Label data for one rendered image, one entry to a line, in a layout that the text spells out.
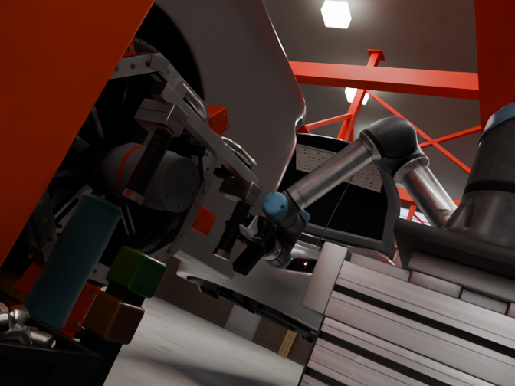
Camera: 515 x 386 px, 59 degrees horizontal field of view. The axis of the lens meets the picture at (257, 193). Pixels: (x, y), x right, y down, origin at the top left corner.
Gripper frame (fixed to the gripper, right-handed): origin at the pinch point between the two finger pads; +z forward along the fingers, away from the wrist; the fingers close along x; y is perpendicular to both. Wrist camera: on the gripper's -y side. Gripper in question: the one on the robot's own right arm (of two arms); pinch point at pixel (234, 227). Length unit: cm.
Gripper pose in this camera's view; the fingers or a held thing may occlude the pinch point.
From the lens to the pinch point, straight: 113.0
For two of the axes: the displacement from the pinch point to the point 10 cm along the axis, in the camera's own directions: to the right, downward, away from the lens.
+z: -3.5, -4.0, -8.5
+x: 8.5, 2.4, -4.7
